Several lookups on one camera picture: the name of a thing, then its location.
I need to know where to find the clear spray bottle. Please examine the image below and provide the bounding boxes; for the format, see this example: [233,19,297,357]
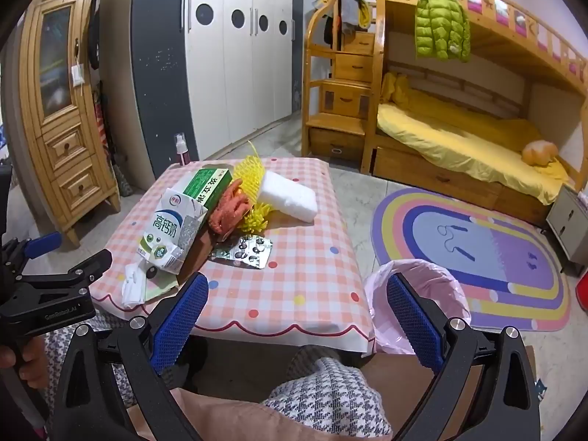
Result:
[173,133,190,166]

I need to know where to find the pink checkered cloth table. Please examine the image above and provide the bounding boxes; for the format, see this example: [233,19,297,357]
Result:
[89,157,375,354]

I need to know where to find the wooden glass door cabinet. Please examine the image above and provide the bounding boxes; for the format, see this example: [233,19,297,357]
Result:
[18,0,121,246]

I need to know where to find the orange peel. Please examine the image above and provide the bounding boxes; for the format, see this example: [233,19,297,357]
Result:
[208,178,258,240]

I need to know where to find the yellow grey clothes pile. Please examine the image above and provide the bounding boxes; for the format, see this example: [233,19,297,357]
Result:
[312,0,372,28]

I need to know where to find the grey nightstand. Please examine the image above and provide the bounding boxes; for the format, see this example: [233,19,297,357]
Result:
[546,186,588,276]

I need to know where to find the yellow foam fruit net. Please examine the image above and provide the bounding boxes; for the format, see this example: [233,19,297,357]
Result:
[231,140,277,233]

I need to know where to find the rainbow oval rug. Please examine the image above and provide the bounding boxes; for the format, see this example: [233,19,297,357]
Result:
[371,187,571,333]

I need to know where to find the brown cardboard piece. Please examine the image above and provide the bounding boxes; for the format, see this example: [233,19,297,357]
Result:
[177,225,218,286]

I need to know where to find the person's left hand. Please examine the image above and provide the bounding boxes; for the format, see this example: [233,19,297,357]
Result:
[0,331,49,389]

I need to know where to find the black hanging bag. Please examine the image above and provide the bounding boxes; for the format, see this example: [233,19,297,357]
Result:
[87,0,102,69]

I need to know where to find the yellow bedsheet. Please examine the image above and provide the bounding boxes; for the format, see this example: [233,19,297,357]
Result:
[377,72,570,205]

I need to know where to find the white foam block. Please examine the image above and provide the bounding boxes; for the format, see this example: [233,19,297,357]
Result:
[257,170,320,226]

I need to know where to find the pink cloth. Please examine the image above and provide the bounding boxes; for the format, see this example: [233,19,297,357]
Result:
[129,386,322,441]

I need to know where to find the pink trash bag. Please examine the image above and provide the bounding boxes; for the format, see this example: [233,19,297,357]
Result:
[364,259,472,356]

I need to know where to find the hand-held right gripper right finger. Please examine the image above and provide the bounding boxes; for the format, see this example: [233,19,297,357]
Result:
[386,272,543,441]

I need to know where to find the wooden bunk bed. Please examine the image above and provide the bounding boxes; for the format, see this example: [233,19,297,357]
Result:
[374,0,588,228]

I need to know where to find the orange plush toy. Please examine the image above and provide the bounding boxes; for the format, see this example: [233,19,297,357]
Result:
[521,140,559,166]

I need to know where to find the pink striped bedding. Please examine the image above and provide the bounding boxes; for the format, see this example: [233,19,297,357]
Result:
[386,0,588,74]

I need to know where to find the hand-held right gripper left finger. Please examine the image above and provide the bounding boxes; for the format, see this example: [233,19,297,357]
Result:
[50,272,209,441]

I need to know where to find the houndstooth patterned pants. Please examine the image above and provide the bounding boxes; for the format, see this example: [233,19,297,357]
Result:
[43,310,393,441]

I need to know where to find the green puffer jacket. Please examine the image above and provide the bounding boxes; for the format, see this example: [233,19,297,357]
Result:
[415,0,472,62]

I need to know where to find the wooden stair drawers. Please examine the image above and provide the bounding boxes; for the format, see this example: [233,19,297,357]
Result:
[302,0,384,166]

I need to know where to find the red plastic item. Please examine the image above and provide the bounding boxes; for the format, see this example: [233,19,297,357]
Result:
[572,271,588,313]

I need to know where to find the white wardrobe with round holes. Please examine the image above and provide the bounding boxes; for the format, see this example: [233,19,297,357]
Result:
[131,0,304,161]

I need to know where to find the green medicine box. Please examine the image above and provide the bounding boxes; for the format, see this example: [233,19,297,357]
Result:
[177,168,234,212]

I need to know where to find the white green milk carton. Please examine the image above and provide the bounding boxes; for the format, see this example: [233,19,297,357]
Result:
[136,188,208,275]

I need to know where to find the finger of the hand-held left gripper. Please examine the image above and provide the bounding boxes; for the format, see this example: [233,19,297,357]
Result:
[18,249,113,295]
[0,232,62,281]

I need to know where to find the black hanging garment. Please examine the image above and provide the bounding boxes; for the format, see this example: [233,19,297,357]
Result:
[323,15,341,50]

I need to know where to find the silver pill blister pack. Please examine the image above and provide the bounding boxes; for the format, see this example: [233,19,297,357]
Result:
[209,234,273,269]

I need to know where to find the white crumpled tissue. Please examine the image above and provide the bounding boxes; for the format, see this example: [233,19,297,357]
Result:
[120,261,154,308]

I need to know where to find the pale green paper sheet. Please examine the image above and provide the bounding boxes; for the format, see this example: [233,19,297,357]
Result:
[142,276,180,304]

